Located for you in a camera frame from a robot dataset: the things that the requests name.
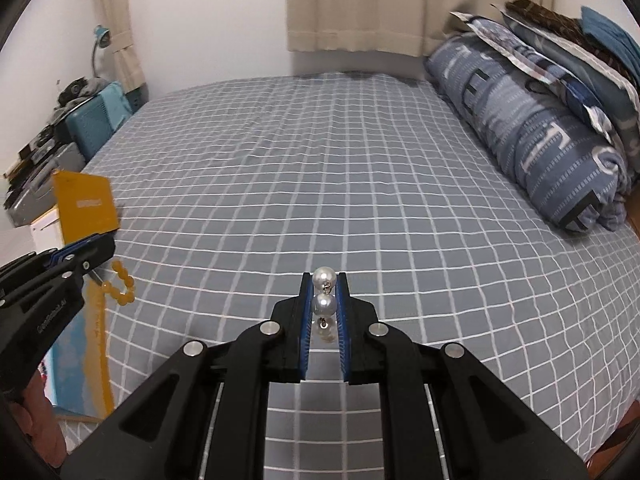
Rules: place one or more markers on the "teal suitcase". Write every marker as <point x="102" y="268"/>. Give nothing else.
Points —
<point x="97" y="120"/>

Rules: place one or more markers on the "stack of dark boxes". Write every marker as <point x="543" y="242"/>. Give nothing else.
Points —
<point x="35" y="145"/>

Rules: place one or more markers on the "grey checked bed sheet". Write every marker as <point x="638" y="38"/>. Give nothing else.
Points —
<point x="325" y="170"/>

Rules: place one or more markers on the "grey suitcase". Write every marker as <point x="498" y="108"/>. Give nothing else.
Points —
<point x="45" y="180"/>

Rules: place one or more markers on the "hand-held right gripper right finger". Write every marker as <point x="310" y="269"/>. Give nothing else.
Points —
<point x="344" y="332"/>

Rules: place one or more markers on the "brown checked pillow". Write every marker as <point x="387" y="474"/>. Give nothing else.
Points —
<point x="555" y="22"/>

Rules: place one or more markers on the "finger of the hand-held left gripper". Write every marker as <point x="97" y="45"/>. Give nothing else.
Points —
<point x="90" y="257"/>
<point x="30" y="265"/>

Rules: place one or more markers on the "pile of dark clothes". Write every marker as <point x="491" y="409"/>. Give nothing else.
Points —
<point x="82" y="89"/>

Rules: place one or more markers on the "rolled blue patterned quilt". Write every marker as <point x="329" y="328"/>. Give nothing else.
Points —
<point x="530" y="130"/>

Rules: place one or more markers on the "wide beige curtain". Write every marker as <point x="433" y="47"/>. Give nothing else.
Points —
<point x="415" y="5"/>

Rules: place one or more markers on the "white cardboard box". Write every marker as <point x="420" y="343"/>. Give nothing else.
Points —
<point x="85" y="205"/>

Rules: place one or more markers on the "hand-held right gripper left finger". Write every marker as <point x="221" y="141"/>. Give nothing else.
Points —
<point x="303" y="332"/>

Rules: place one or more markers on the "narrow beige curtain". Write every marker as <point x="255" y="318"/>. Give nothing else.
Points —
<point x="120" y="20"/>

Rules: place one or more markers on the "teal cloth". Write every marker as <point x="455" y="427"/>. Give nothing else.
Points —
<point x="612" y="30"/>

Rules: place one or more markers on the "blue desk lamp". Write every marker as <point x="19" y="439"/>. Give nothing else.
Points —
<point x="102" y="36"/>

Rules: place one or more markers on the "person's left forearm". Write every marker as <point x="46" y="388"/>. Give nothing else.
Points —
<point x="35" y="415"/>

